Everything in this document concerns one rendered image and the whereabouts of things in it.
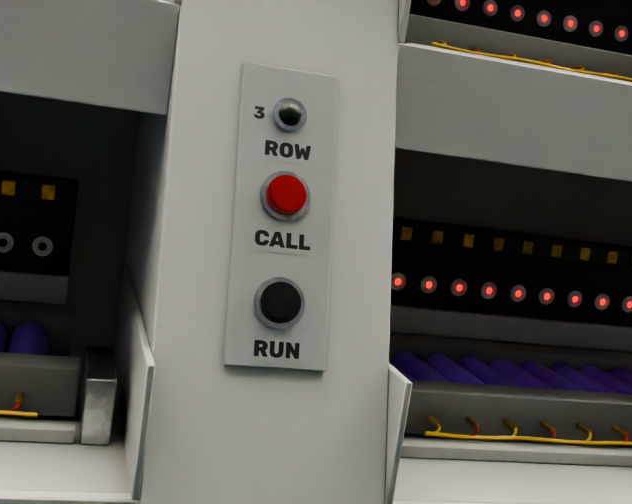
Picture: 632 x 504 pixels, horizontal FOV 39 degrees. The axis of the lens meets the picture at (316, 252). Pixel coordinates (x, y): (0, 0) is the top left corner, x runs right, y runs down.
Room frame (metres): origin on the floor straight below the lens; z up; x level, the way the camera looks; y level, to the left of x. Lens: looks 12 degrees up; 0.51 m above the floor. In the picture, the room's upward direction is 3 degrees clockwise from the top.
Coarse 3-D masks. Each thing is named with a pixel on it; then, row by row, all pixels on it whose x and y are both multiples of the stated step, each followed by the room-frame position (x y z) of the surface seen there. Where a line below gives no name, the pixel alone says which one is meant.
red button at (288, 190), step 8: (280, 176) 0.34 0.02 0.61; (288, 176) 0.34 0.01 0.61; (272, 184) 0.33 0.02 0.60; (280, 184) 0.33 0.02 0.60; (288, 184) 0.34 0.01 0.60; (296, 184) 0.34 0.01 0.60; (272, 192) 0.33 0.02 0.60; (280, 192) 0.33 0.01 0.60; (288, 192) 0.34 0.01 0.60; (296, 192) 0.34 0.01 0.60; (304, 192) 0.34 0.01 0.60; (272, 200) 0.33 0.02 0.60; (280, 200) 0.33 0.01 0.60; (288, 200) 0.34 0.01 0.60; (296, 200) 0.34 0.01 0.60; (304, 200) 0.34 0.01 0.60; (272, 208) 0.34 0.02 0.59; (280, 208) 0.33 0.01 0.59; (288, 208) 0.34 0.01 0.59; (296, 208) 0.34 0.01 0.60
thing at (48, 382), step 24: (0, 360) 0.38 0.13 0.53; (24, 360) 0.38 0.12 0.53; (48, 360) 0.39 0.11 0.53; (72, 360) 0.39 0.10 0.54; (0, 384) 0.38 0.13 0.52; (24, 384) 0.38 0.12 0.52; (48, 384) 0.38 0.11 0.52; (72, 384) 0.38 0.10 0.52; (0, 408) 0.38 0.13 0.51; (24, 408) 0.38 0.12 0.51; (48, 408) 0.38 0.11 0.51; (72, 408) 0.39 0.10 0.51
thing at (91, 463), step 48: (0, 288) 0.47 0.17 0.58; (48, 288) 0.48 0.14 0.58; (144, 336) 0.35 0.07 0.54; (96, 384) 0.36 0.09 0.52; (144, 384) 0.31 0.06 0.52; (96, 432) 0.37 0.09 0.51; (144, 432) 0.32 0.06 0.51; (0, 480) 0.33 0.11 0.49; (48, 480) 0.33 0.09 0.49; (96, 480) 0.34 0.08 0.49
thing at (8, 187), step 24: (0, 192) 0.46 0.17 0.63; (24, 192) 0.46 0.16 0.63; (48, 192) 0.46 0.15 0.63; (72, 192) 0.47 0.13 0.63; (0, 216) 0.46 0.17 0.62; (24, 216) 0.47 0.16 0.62; (48, 216) 0.47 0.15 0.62; (72, 216) 0.47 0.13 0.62; (24, 240) 0.47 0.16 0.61; (0, 264) 0.47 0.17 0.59; (24, 264) 0.47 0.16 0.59; (48, 264) 0.48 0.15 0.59
